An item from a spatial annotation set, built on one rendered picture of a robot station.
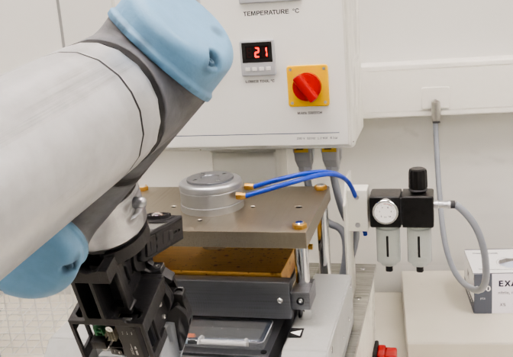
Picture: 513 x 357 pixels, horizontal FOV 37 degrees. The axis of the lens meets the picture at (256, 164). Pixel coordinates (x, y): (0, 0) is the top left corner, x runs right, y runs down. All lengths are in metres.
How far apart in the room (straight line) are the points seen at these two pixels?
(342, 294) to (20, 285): 0.52
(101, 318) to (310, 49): 0.49
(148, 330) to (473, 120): 0.94
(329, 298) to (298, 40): 0.34
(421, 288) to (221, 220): 0.65
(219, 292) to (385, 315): 0.64
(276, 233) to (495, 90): 0.69
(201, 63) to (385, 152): 1.09
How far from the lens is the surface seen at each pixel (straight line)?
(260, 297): 0.87
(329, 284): 0.98
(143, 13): 0.42
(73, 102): 0.35
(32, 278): 0.51
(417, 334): 1.30
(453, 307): 1.40
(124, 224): 0.63
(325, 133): 1.03
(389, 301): 1.52
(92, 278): 0.64
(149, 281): 0.70
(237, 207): 0.93
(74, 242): 0.49
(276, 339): 0.87
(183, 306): 0.74
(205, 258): 0.93
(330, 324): 0.88
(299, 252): 0.86
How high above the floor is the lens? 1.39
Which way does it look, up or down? 14 degrees down
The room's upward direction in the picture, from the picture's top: 4 degrees counter-clockwise
